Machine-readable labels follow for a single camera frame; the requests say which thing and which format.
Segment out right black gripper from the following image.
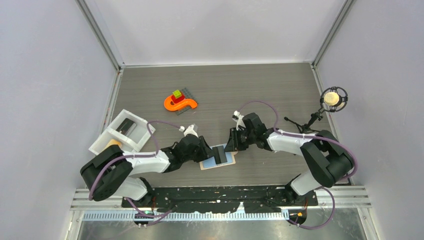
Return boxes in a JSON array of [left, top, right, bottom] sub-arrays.
[[224, 127, 256, 153]]

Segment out dark grey credit card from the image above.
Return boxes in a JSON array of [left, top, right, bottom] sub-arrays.
[[212, 145, 228, 165]]

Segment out tan card holder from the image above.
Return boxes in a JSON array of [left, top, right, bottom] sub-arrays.
[[199, 144, 237, 170]]

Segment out black credit card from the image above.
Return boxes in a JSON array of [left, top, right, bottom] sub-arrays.
[[116, 118, 137, 136]]

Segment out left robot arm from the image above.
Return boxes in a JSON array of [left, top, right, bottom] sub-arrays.
[[80, 134, 214, 207]]

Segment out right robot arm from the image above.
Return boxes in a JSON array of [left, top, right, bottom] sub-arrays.
[[224, 112, 355, 205]]

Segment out orange card in tray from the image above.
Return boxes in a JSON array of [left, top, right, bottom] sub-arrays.
[[105, 139, 123, 149]]

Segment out orange curved toy track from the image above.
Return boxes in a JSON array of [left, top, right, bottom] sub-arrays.
[[163, 95, 198, 112]]

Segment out red toy block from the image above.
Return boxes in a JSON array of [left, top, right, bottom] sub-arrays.
[[171, 91, 186, 104]]

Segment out green toy block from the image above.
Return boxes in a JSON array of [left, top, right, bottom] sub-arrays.
[[172, 89, 183, 99]]

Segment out white divided tray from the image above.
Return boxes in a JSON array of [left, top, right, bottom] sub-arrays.
[[88, 109, 156, 155]]

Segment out microphone on tripod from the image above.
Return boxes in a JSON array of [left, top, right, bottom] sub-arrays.
[[284, 86, 349, 134]]

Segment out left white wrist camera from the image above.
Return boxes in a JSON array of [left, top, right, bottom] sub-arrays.
[[179, 124, 198, 137]]

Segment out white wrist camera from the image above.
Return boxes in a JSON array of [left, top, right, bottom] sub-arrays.
[[179, 124, 198, 137], [232, 110, 246, 130]]

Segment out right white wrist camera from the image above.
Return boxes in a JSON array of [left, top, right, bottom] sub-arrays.
[[232, 110, 246, 130]]

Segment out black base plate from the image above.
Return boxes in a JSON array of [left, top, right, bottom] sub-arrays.
[[132, 185, 318, 214]]

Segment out white slotted cable duct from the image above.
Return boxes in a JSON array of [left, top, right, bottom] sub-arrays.
[[82, 209, 289, 222]]

